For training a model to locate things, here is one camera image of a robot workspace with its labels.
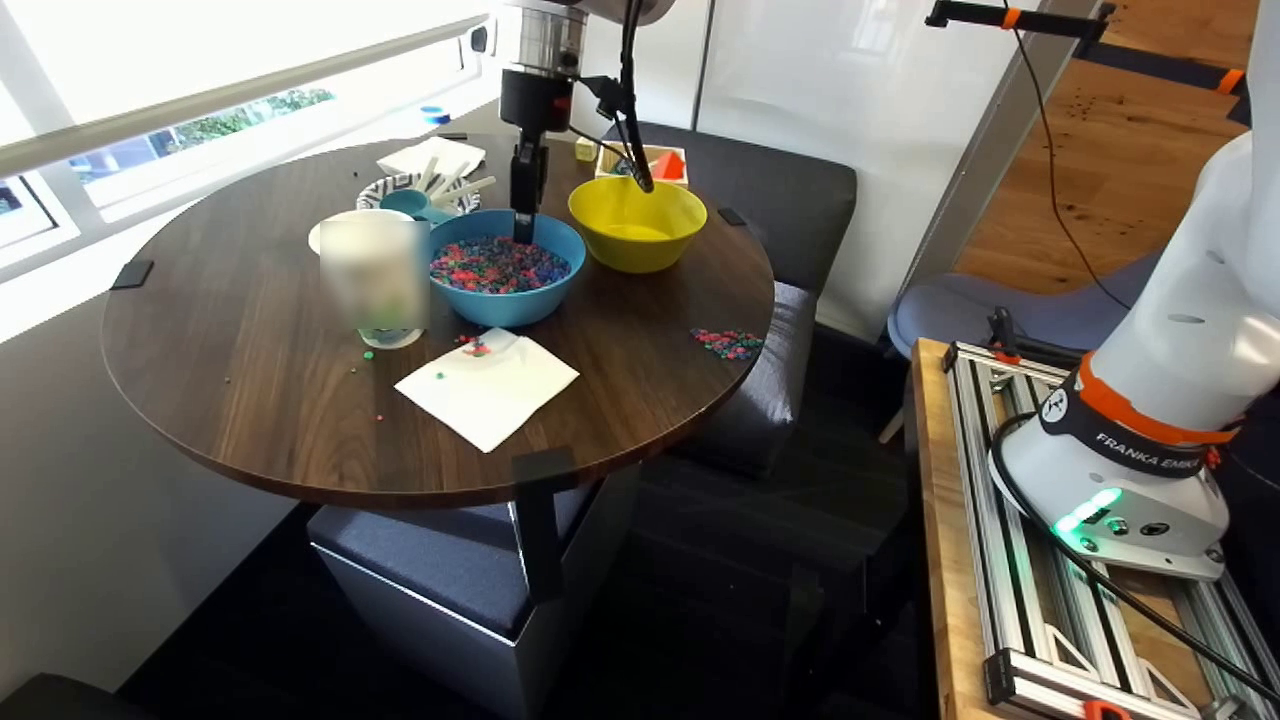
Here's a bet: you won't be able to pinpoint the black cable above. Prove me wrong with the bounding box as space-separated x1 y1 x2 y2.
1013 24 1135 315

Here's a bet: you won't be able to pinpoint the grey storage ottoman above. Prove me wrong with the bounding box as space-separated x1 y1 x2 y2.
307 487 616 720

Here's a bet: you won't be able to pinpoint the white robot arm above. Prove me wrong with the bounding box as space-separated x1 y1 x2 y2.
988 0 1280 579

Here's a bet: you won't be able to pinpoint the black camera tripod arm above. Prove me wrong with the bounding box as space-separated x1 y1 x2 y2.
926 0 1251 123

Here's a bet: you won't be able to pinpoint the white paper napkin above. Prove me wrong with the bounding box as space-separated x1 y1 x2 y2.
398 326 578 453

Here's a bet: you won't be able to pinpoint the round dark wooden table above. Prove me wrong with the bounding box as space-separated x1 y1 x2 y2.
96 128 780 590

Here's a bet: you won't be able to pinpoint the spilled beads on table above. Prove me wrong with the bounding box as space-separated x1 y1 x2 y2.
693 326 759 364

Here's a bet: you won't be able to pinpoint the patterned paper cup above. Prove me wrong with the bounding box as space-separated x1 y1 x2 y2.
307 208 426 351

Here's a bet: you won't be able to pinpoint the dark grey sofa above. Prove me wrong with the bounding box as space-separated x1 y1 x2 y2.
639 123 858 479

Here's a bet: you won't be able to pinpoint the folded white napkin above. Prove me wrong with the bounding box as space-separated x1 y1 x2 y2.
381 137 486 178

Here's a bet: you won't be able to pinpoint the yellow plastic bowl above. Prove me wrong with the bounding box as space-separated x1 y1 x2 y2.
567 175 709 274

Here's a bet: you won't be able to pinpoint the small patterned plate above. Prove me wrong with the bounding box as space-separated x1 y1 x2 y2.
355 175 480 223

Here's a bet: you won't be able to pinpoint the colourful beads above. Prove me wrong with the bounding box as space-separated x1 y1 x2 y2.
427 241 567 291

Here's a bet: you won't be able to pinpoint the blue plastic bowl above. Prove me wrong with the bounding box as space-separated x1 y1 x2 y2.
418 213 589 326

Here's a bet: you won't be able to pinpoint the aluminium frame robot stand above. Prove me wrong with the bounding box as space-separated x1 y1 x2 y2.
914 338 1280 720

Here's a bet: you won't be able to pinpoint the blue plastic scoop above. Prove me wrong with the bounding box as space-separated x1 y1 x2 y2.
375 188 450 223

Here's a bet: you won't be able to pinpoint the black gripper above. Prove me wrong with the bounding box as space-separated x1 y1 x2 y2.
498 0 592 247

